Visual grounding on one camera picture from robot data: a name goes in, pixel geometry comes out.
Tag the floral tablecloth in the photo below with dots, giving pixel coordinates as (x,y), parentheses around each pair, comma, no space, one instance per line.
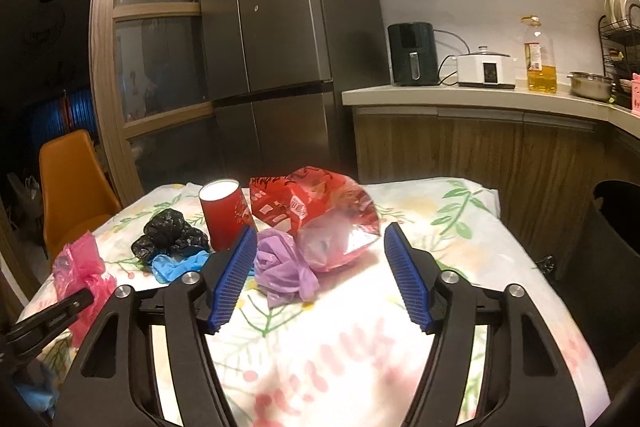
(325,357)

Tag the pink plastic bag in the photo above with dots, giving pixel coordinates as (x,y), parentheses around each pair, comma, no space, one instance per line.
(82,269)

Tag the black plastic bag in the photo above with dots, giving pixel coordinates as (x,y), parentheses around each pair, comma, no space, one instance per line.
(167,232)

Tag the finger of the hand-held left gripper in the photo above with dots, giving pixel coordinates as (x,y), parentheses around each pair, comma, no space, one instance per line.
(50,317)

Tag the dark grey refrigerator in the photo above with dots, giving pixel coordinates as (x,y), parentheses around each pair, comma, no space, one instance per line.
(280,32)

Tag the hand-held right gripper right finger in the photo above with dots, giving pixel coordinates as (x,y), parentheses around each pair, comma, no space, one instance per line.
(407,279)

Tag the beige kitchen countertop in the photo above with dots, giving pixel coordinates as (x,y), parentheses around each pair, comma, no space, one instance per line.
(450,96)

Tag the steel bowl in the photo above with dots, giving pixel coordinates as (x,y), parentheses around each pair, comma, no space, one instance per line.
(590,87)

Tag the pink utensil holder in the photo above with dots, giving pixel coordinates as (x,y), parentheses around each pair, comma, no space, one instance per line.
(636,94)

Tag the small black plastic scrap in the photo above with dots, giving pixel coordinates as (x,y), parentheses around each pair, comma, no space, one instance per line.
(547,265)

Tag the wooden glass door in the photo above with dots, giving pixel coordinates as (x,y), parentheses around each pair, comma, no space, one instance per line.
(160,57)

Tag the red snack bag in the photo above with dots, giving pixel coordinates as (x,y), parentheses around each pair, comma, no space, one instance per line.
(300,202)

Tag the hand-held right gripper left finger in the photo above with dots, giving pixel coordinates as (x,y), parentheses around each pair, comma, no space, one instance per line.
(232,274)

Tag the cooking oil bottle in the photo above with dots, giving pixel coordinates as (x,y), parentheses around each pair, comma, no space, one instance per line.
(540,67)

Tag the purple plastic bag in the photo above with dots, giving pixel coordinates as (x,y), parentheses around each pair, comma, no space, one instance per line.
(280,267)

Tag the orange chair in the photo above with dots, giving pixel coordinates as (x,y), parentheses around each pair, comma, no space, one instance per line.
(70,182)

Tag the wooden lower cabinet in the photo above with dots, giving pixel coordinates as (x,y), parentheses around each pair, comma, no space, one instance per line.
(450,147)

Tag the white rice cooker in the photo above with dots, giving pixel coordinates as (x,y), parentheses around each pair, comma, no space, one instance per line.
(485,69)

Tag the red paper cup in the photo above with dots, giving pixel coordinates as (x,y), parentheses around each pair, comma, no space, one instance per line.
(225,217)

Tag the black air fryer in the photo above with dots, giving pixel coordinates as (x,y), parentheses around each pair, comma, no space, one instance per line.
(412,52)

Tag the blue plastic bag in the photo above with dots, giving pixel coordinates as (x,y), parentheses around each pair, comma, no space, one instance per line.
(172,269)

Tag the white plate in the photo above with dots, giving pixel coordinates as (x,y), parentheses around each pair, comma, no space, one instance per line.
(611,7)
(629,4)

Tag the black trash bin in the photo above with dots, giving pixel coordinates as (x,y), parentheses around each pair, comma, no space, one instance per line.
(610,257)

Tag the black dish rack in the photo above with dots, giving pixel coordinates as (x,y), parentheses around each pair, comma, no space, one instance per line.
(617,52)

